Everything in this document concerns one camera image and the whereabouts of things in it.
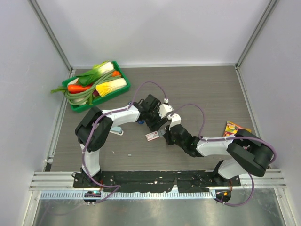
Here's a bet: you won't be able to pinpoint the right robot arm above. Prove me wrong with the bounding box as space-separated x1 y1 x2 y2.
164 124 277 186

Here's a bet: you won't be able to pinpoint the white toy radish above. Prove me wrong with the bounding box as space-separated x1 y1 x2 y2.
67 78 79 86

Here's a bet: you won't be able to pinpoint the yellow white toy cabbage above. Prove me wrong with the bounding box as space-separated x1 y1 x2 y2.
95 78 127 97

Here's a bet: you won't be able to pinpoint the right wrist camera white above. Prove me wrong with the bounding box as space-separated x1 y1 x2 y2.
167 113 182 130

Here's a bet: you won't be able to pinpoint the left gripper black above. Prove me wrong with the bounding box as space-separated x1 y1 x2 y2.
146 106 167 132

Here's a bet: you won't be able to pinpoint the small orange toy carrot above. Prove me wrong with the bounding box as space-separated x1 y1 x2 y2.
111 70 121 77

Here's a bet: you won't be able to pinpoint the purple cable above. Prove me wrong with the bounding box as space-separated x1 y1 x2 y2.
80 81 169 205
171 103 277 207

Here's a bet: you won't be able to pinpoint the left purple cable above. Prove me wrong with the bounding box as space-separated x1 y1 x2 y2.
80 81 169 205

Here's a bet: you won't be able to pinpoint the green toy long beans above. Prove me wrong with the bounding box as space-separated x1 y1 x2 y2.
64 72 114 106

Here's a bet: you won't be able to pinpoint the green white toy bok choy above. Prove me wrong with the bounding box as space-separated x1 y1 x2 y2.
77 61 114 86

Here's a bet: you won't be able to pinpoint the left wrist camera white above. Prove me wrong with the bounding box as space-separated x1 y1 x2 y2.
158 98 174 119

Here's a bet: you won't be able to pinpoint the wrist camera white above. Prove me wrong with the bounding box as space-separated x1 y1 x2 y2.
167 113 182 130
158 98 174 119

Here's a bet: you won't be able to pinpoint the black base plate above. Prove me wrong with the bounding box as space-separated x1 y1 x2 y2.
72 170 241 193

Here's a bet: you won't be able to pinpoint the white slotted cable duct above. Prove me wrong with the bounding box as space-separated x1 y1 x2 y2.
40 190 216 200

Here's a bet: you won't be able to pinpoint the colourful candy bag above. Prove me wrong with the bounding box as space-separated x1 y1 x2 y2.
223 121 252 136

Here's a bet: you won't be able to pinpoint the light blue small stapler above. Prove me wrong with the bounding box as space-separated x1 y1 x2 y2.
110 126 124 136

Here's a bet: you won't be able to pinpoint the green plastic tray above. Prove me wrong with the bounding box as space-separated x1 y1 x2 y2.
60 61 131 113

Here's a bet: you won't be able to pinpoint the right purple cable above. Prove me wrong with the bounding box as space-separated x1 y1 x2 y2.
171 103 277 207

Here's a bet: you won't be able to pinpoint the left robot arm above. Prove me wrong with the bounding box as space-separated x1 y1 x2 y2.
72 94 173 188

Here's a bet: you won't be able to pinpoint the red white staple box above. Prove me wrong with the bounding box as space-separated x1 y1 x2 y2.
145 129 166 142

